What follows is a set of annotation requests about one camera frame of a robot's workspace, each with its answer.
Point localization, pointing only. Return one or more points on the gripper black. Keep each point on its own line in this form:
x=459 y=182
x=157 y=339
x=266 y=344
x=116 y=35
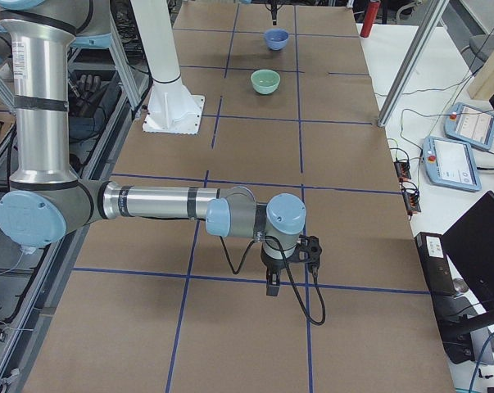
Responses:
x=270 y=266

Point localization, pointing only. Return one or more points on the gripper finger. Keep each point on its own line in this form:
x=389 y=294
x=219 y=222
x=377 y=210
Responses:
x=273 y=12

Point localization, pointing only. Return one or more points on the blue bowl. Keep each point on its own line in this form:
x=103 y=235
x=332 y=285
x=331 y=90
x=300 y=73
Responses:
x=276 y=39

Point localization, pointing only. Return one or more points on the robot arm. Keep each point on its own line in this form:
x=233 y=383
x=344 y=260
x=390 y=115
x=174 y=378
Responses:
x=47 y=200

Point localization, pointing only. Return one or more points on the green bowl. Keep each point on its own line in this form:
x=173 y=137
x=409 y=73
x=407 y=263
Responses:
x=265 y=82

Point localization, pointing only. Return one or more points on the red cylinder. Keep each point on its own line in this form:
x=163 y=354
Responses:
x=370 y=16

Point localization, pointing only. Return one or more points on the black equipment box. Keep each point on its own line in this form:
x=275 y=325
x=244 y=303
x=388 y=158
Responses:
x=434 y=262

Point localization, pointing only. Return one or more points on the black USB hub right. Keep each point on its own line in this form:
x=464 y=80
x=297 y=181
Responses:
x=411 y=200

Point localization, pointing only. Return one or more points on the black usb hub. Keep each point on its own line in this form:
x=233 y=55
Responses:
x=411 y=200
x=402 y=168

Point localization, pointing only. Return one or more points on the black USB hub left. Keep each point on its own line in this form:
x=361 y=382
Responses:
x=402 y=168

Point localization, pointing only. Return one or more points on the black monitor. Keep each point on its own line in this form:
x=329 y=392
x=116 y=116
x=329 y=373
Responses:
x=469 y=243

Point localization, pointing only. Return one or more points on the near teach pendant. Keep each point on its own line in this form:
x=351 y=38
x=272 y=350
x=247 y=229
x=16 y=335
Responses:
x=450 y=163

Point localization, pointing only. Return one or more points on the teach pendant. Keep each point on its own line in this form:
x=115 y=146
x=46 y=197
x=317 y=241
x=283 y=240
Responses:
x=470 y=124
x=450 y=163

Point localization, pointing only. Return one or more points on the far teach pendant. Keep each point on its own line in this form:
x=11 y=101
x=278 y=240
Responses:
x=470 y=124

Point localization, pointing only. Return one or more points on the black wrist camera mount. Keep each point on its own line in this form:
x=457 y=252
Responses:
x=307 y=251

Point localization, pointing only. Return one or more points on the white pedestal column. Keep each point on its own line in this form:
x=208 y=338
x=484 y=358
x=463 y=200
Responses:
x=167 y=103

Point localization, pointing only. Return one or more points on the white pedestal base plate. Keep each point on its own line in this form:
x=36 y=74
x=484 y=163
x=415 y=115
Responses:
x=188 y=124

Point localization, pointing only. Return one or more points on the grey aluminium frame post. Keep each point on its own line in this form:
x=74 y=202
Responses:
x=414 y=52

